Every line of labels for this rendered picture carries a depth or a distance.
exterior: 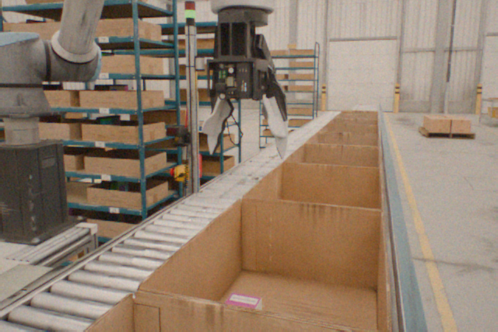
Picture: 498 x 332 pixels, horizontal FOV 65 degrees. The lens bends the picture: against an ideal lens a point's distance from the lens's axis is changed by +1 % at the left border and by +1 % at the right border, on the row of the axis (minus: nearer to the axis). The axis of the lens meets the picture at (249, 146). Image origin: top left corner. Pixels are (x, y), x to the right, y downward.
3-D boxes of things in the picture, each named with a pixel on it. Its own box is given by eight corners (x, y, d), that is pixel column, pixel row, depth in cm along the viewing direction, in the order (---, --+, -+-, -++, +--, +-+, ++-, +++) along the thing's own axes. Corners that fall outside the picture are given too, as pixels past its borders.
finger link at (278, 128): (273, 165, 54) (245, 105, 54) (283, 157, 59) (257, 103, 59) (293, 156, 53) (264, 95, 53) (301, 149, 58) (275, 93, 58)
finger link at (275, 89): (265, 131, 58) (240, 78, 58) (268, 129, 60) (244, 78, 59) (293, 117, 56) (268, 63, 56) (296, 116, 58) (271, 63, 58)
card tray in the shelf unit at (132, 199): (87, 202, 247) (85, 187, 245) (118, 190, 275) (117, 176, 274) (142, 209, 234) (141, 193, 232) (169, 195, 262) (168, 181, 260)
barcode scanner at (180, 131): (164, 146, 182) (165, 124, 182) (177, 146, 194) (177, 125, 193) (177, 147, 180) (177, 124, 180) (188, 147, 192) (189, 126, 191)
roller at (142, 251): (117, 253, 137) (116, 240, 136) (259, 275, 121) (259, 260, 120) (107, 260, 132) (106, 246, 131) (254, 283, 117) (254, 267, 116)
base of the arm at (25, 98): (-26, 112, 133) (-29, 82, 132) (20, 109, 151) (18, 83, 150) (21, 114, 128) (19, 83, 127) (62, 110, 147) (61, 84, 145)
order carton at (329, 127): (326, 152, 235) (327, 123, 232) (377, 154, 226) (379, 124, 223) (316, 164, 198) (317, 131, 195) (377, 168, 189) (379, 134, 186)
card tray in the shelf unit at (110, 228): (87, 233, 249) (85, 218, 247) (117, 218, 278) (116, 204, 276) (142, 241, 237) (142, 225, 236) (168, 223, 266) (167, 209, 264)
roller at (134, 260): (104, 261, 131) (103, 247, 130) (253, 285, 115) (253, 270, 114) (94, 268, 126) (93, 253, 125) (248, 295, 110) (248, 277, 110)
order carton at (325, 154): (303, 183, 161) (303, 143, 158) (378, 190, 152) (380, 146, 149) (280, 214, 124) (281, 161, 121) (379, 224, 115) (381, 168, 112)
